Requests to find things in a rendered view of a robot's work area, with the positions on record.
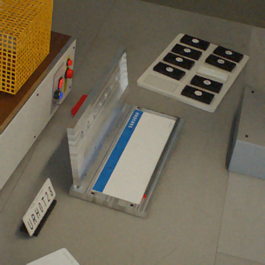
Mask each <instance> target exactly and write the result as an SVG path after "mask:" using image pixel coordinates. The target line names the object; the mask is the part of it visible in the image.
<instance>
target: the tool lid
mask: <svg viewBox="0 0 265 265"><path fill-rule="evenodd" d="M127 100H129V88H128V62H127V47H124V46H120V48H119V49H118V50H117V52H116V53H115V56H114V57H113V58H112V60H111V61H110V62H109V64H108V65H107V67H106V69H105V70H104V72H103V73H102V75H101V77H100V78H99V79H98V81H97V83H96V84H95V86H94V87H93V88H92V90H91V91H90V92H89V95H88V97H87V98H86V99H85V101H84V102H83V104H82V105H81V107H80V108H79V110H78V111H77V112H76V115H75V116H74V118H73V119H72V121H71V122H70V124H69V125H68V126H67V128H66V129H67V137H68V143H69V151H70V161H71V165H72V175H73V183H74V185H75V186H80V185H81V184H82V182H83V181H82V178H83V177H84V175H85V174H87V173H88V172H89V169H91V168H92V166H93V165H94V163H95V162H96V160H97V158H98V156H99V152H100V150H101V148H102V146H103V144H104V142H105V138H106V136H107V135H109V134H110V132H111V130H113V129H114V128H115V125H116V124H117V122H118V120H119V118H120V114H121V112H122V111H123V109H124V107H125V103H126V101H127Z"/></svg>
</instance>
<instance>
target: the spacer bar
mask: <svg viewBox="0 0 265 265"><path fill-rule="evenodd" d="M198 73H200V74H204V75H207V76H210V77H214V78H217V79H219V80H223V81H226V79H227V77H228V74H225V73H222V72H219V71H216V70H213V69H209V68H207V67H203V66H200V68H199V69H198Z"/></svg>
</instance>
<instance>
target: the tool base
mask: <svg viewBox="0 0 265 265"><path fill-rule="evenodd" d="M127 102H128V101H126V103H125V107H124V109H123V111H122V112H121V114H120V118H119V120H118V122H117V124H116V125H115V128H114V129H113V130H111V132H110V134H109V135H107V136H106V138H105V142H104V144H103V146H102V148H101V150H100V152H99V156H98V158H97V160H96V162H95V163H94V165H93V166H92V168H91V169H89V172H88V173H87V174H85V175H84V177H83V178H82V181H83V182H82V184H81V185H80V186H75V185H74V184H72V187H71V188H70V190H69V195H70V196H74V197H76V198H79V199H83V200H85V201H89V202H94V203H97V204H100V205H103V206H106V207H109V208H112V209H116V210H118V211H121V212H125V213H128V214H133V215H136V216H140V217H142V218H146V216H147V214H148V212H149V210H150V207H151V204H152V203H153V199H154V197H155V194H156V192H157V190H158V188H159V185H160V183H161V180H162V178H163V176H164V174H165V171H166V167H167V165H168V163H169V161H170V158H171V156H172V154H173V151H174V149H175V147H176V144H177V142H178V140H179V137H180V134H181V132H182V130H183V127H184V124H185V119H183V118H179V123H178V125H177V127H176V129H175V131H174V134H173V137H172V138H171V140H170V143H169V145H168V147H167V150H166V153H165V155H164V157H163V159H162V162H161V163H160V166H159V169H158V171H157V173H156V175H155V177H154V179H153V183H152V186H151V188H150V190H149V192H148V194H147V197H146V198H143V197H142V198H141V201H140V203H139V204H136V203H132V202H127V201H124V200H122V199H118V198H115V197H112V196H109V195H105V194H103V193H99V192H96V191H94V190H92V186H93V185H94V183H95V181H96V179H97V177H98V176H99V174H100V172H101V170H102V168H103V166H104V164H105V163H106V161H107V159H108V157H109V155H110V153H111V151H112V150H113V148H114V147H115V143H116V142H117V139H118V138H119V137H120V135H121V133H122V131H123V129H124V127H125V125H126V124H127V122H128V119H129V117H130V116H131V114H132V112H133V110H135V109H136V110H139V111H143V112H145V109H144V108H140V109H138V108H137V107H138V106H135V105H133V104H131V105H130V104H127ZM91 192H94V194H91ZM130 204H133V205H134V206H130Z"/></svg>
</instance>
